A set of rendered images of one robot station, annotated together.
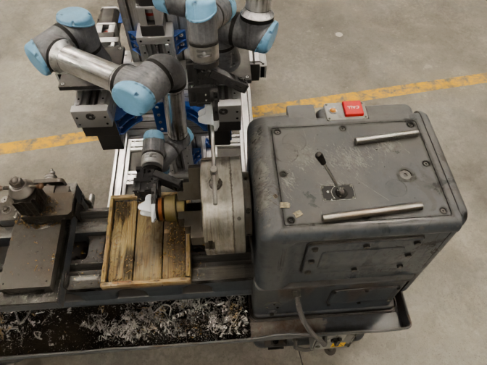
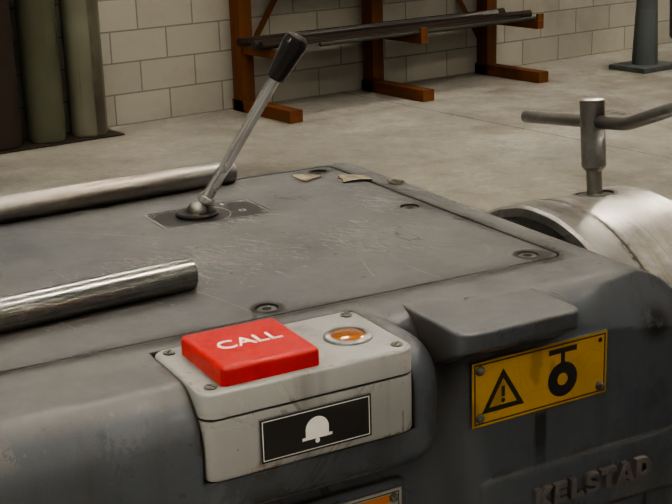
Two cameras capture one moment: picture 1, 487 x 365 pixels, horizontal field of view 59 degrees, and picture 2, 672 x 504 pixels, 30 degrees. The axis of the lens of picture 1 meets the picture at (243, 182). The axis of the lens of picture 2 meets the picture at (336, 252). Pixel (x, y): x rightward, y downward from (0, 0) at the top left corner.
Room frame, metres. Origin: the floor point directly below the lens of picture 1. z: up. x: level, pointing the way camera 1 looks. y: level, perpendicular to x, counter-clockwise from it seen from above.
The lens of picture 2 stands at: (1.61, -0.58, 1.52)
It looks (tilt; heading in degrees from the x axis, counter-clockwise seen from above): 17 degrees down; 156
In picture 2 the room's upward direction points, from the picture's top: 2 degrees counter-clockwise
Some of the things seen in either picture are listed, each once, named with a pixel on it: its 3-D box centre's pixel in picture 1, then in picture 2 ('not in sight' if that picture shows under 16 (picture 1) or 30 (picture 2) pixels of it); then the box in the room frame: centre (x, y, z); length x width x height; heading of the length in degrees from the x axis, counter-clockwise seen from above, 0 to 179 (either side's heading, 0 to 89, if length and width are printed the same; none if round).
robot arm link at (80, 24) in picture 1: (77, 30); not in sight; (1.30, 0.58, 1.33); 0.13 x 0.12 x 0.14; 147
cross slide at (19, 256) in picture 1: (38, 232); not in sight; (0.70, 0.71, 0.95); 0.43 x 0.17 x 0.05; 4
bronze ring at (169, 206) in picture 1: (171, 208); not in sight; (0.72, 0.23, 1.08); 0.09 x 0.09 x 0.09; 4
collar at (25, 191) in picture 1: (19, 187); not in sight; (0.77, 0.71, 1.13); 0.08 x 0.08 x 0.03
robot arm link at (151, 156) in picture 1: (151, 163); not in sight; (0.90, 0.32, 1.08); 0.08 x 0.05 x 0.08; 94
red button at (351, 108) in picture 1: (352, 108); (249, 356); (0.99, -0.35, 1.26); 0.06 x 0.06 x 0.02; 4
